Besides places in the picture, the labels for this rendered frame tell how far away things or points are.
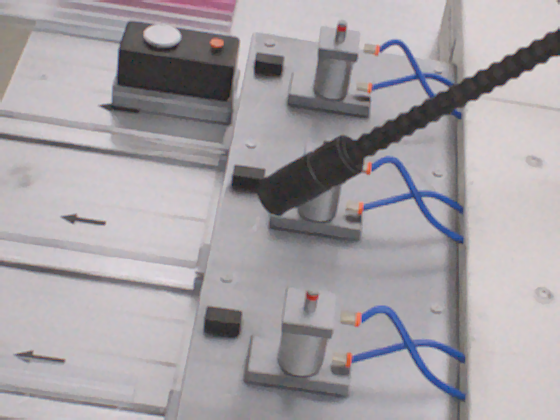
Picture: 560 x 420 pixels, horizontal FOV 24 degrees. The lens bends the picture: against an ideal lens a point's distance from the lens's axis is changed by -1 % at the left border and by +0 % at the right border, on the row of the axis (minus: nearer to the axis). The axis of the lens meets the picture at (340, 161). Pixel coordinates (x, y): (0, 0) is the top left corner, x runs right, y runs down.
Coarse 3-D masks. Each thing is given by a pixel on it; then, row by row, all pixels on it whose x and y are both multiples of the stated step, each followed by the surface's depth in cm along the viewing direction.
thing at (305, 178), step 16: (336, 144) 53; (304, 160) 54; (320, 160) 53; (336, 160) 53; (352, 160) 53; (272, 176) 54; (288, 176) 54; (304, 176) 53; (320, 176) 53; (336, 176) 53; (352, 176) 53; (272, 192) 54; (288, 192) 54; (304, 192) 54; (320, 192) 54; (272, 208) 54; (288, 208) 55
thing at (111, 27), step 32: (0, 0) 92; (32, 0) 93; (64, 0) 93; (96, 0) 94; (128, 0) 94; (160, 0) 95; (192, 0) 95; (224, 0) 96; (64, 32) 92; (96, 32) 92; (224, 32) 93
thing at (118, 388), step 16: (0, 368) 65; (16, 368) 65; (32, 368) 65; (48, 368) 65; (64, 368) 65; (80, 368) 66; (96, 368) 66; (0, 384) 65; (16, 384) 65; (32, 384) 65; (48, 384) 65; (64, 384) 65; (80, 384) 65; (96, 384) 65; (112, 384) 65; (128, 384) 65; (96, 400) 65; (112, 400) 65; (128, 400) 65
